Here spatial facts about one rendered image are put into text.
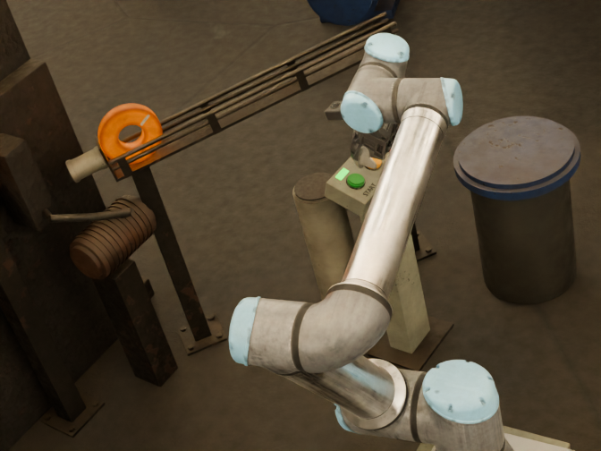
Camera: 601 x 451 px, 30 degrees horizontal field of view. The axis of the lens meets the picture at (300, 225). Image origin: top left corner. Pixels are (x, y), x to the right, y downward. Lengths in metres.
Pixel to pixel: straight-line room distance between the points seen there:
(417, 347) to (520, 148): 0.59
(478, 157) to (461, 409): 0.82
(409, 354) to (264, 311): 1.17
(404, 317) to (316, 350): 1.09
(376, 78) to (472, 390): 0.66
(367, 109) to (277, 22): 2.47
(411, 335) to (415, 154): 0.99
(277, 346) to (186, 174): 2.08
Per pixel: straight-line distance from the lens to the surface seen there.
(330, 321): 1.83
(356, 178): 2.61
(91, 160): 2.81
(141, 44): 4.78
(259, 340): 1.87
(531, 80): 3.97
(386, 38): 2.32
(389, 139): 2.44
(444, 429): 2.37
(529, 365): 2.94
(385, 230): 1.94
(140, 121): 2.79
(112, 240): 2.84
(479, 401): 2.34
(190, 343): 3.22
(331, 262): 2.85
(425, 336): 3.04
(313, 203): 2.73
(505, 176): 2.83
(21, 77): 2.89
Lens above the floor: 2.15
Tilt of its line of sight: 38 degrees down
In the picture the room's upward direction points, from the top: 16 degrees counter-clockwise
